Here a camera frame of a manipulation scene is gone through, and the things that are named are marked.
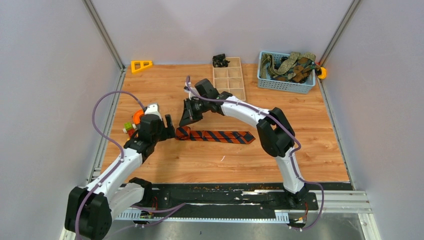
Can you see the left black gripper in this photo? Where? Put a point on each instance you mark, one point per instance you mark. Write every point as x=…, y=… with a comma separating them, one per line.
x=168, y=132

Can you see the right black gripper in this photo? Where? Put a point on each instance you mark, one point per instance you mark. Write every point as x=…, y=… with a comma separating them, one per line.
x=189, y=115

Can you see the orange navy striped tie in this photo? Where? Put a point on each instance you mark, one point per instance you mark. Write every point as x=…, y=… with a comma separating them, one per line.
x=185, y=133

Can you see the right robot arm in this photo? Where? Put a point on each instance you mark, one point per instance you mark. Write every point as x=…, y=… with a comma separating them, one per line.
x=276, y=136

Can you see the orange curved block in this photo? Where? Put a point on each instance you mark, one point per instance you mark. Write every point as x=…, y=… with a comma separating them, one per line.
x=136, y=118

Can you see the green and red toy blocks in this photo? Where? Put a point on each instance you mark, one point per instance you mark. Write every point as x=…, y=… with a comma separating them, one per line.
x=129, y=128

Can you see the wooden compartment box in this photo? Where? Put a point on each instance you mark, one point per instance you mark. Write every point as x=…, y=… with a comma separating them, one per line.
x=230, y=79

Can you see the rolled black tie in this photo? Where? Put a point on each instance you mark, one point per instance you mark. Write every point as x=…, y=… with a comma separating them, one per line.
x=220, y=61

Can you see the blue plastic basket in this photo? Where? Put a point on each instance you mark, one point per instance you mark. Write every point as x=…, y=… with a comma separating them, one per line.
x=300, y=88

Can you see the brown teal patterned tie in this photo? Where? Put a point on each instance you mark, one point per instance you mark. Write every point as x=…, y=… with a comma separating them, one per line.
x=298, y=70

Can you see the olive patterned tie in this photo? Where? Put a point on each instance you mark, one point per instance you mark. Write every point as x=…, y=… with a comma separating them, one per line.
x=268, y=60

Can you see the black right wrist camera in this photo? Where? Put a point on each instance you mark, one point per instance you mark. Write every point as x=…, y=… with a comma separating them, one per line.
x=206, y=89

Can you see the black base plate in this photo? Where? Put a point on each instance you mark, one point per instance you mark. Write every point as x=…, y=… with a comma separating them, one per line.
x=226, y=200

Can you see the yellow triangle bracket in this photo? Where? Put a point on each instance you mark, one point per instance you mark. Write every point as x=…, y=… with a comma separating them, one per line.
x=140, y=65

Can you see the yellow orange corner bracket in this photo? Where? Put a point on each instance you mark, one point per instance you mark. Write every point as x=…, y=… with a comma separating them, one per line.
x=320, y=71

